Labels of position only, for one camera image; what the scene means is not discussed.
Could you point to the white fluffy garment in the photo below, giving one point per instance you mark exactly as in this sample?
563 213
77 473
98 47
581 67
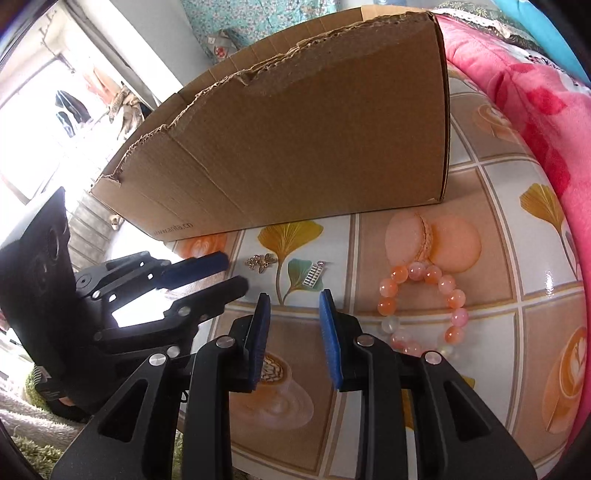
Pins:
41 415

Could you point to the silver abacus charm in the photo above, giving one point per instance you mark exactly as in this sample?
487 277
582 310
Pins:
314 276

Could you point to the orange hanging garment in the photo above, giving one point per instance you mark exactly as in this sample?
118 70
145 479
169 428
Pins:
104 83

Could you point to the teal floral cloth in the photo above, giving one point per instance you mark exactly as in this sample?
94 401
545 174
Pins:
258 16

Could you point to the brown patterned clothes pile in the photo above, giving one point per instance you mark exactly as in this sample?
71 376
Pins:
127 110

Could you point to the pink printed blanket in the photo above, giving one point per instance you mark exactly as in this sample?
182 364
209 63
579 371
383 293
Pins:
531 115

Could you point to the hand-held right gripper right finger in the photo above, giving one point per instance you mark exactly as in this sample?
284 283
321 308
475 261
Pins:
330 337

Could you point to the gold flower charm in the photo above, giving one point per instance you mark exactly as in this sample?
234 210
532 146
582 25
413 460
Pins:
261 263

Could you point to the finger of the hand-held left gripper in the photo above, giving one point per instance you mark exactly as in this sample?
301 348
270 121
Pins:
217 295
194 270

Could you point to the green fuzzy cloth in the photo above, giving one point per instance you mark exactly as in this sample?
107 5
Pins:
37 450

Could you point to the brown cardboard box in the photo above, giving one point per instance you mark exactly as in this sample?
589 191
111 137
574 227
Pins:
300 138

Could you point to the lace trimmed cushion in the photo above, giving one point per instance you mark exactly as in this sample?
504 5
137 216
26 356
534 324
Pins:
475 16

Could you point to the grey patterned pillow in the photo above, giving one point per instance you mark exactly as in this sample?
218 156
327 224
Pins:
221 44

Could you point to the blue cartoon bolster pillow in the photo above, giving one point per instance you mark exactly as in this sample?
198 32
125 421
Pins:
549 23

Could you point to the dark hanging jacket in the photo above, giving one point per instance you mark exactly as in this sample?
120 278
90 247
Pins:
69 113

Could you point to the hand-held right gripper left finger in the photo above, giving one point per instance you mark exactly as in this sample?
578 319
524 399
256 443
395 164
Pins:
258 337

